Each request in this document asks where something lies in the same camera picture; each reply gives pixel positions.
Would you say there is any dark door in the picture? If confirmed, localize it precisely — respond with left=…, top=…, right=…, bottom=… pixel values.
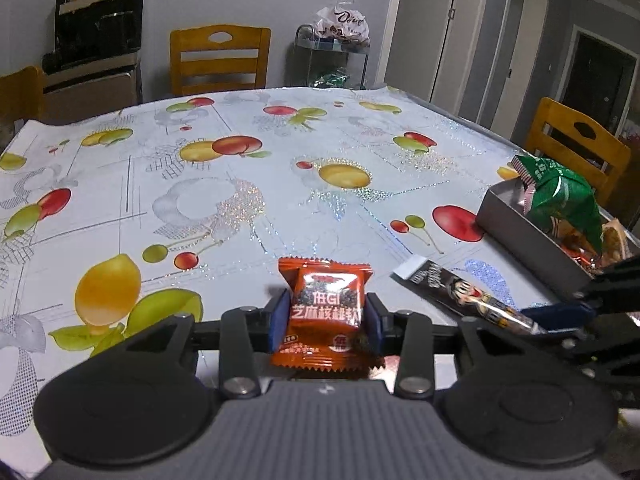
left=560, top=25, right=638, bottom=136

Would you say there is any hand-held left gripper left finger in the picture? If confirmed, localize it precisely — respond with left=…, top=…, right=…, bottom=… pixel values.
left=95, top=290, right=292, bottom=400

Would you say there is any black water dispenser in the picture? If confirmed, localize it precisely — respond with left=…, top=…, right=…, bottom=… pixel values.
left=42, top=0, right=146, bottom=106

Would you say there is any green snack bag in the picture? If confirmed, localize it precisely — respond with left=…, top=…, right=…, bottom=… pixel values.
left=511, top=154, right=603, bottom=256

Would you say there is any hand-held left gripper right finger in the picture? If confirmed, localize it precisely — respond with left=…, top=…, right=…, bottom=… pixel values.
left=364, top=292, right=556, bottom=400

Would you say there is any clear brown nut packet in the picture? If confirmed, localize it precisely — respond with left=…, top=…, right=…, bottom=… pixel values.
left=600, top=220, right=629, bottom=267

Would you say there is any black snack stick packet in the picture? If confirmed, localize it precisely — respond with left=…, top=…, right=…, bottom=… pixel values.
left=392, top=255, right=548, bottom=336

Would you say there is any white plastic bag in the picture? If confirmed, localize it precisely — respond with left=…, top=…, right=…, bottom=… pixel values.
left=314, top=0, right=371, bottom=46

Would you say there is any green candy bag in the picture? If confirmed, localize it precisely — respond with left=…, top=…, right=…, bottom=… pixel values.
left=312, top=71, right=351, bottom=89

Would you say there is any wooden chair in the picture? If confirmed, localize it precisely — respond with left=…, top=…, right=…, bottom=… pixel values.
left=0, top=66, right=46, bottom=133
left=170, top=25, right=272, bottom=97
left=525, top=97, right=632, bottom=206

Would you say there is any metal rack cart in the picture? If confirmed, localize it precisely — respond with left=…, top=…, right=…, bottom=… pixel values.
left=286, top=24, right=371, bottom=90

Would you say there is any orange snack packet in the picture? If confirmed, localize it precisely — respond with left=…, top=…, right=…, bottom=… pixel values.
left=270, top=256, right=383, bottom=373

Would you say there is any fruit print tablecloth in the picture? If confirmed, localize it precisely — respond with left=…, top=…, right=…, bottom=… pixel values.
left=0, top=85, right=621, bottom=461

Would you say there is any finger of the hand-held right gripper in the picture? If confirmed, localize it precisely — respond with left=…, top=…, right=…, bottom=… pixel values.
left=552, top=332, right=640, bottom=396
left=520, top=255, right=640, bottom=333

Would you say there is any grey cardboard box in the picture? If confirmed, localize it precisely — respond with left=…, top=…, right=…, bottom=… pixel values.
left=475, top=177, right=640, bottom=301

